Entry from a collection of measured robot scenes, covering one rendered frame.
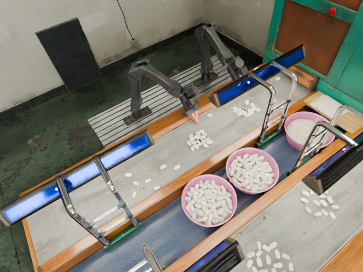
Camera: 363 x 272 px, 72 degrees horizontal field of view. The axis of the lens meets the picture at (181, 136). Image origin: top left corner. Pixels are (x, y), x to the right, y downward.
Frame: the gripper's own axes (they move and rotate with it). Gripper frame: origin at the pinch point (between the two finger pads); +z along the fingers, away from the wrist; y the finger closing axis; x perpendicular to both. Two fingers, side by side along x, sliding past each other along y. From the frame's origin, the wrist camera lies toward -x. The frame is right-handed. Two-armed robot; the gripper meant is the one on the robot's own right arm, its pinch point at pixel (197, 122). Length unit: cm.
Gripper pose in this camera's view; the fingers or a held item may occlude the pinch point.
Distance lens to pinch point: 152.2
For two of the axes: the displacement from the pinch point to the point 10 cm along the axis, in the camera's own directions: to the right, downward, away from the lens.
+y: 8.3, -4.7, 3.0
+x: -3.1, 0.7, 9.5
